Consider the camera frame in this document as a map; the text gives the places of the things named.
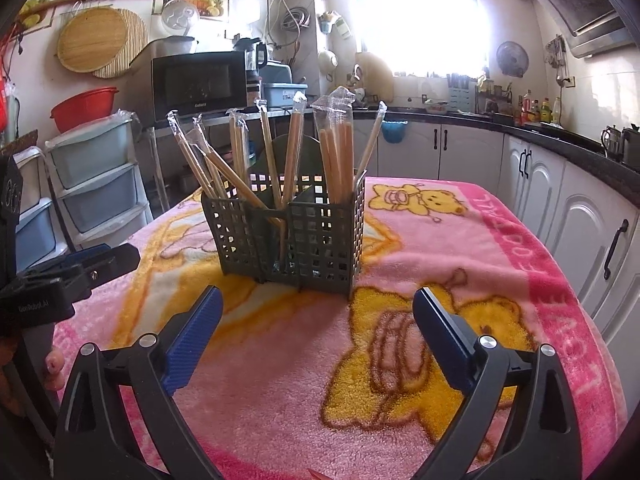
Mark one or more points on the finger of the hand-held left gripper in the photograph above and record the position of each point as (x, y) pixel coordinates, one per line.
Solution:
(75, 259)
(112, 265)

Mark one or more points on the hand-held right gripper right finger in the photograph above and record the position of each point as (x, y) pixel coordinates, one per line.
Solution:
(442, 335)

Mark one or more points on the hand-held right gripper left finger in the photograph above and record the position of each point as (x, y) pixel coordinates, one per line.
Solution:
(192, 342)

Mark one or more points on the green plastic utensil basket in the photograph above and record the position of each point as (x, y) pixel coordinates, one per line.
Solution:
(320, 240)

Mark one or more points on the set of chopsticks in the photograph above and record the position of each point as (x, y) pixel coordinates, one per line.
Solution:
(337, 160)

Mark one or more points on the hanging small utensils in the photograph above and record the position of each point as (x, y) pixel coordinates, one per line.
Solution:
(556, 52)

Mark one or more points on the person's left hand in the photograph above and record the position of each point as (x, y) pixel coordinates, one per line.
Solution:
(54, 367)

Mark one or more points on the pink printed blanket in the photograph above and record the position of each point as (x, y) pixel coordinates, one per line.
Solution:
(280, 385)

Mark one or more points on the metal shelf table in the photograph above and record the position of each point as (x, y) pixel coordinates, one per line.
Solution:
(160, 160)

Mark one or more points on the wicker basket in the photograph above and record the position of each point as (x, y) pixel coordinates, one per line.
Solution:
(20, 141)

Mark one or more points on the red plastic basin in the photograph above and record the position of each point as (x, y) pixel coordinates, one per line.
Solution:
(82, 110)

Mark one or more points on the red snack bag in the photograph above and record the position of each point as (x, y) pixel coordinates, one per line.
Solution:
(4, 102)

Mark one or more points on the white lower cabinets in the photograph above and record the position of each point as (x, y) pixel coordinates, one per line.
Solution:
(550, 200)

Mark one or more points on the black microwave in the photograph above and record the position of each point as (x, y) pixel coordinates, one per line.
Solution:
(197, 85)

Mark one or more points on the blue hanging bin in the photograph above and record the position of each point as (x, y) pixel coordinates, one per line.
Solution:
(393, 131)

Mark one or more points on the round bamboo mat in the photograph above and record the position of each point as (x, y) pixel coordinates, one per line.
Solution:
(135, 55)

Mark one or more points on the round wooden board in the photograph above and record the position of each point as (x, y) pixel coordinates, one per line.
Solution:
(90, 40)

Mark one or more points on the black kitchen counter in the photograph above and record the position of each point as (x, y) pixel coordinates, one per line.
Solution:
(550, 137)

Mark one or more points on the metal pot with lid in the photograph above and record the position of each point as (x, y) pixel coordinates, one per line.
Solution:
(172, 46)

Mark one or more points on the patterned ceramic bowl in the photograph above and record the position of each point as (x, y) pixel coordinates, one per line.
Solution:
(436, 107)

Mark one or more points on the grey plastic box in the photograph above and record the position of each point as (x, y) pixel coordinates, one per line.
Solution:
(280, 94)

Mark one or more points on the teal knife block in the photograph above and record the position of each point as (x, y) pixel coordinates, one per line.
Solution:
(461, 95)

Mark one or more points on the black blender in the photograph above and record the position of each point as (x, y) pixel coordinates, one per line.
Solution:
(252, 67)

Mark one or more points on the row of oil bottles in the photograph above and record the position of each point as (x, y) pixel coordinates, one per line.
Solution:
(540, 110)

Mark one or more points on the glass french press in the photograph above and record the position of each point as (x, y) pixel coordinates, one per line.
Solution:
(611, 141)

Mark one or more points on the dark metal kettle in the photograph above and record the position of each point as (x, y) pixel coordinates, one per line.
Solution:
(631, 147)

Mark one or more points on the beige plastic container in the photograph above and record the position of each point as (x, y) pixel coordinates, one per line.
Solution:
(375, 77)

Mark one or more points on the kitchen window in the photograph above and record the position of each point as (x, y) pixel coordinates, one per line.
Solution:
(420, 20)

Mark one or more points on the black range hood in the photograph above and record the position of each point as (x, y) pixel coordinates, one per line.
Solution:
(575, 5)

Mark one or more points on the dark wall fan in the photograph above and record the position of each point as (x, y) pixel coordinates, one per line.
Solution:
(512, 59)

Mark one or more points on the wall utensil holder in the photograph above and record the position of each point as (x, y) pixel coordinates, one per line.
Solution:
(334, 24)

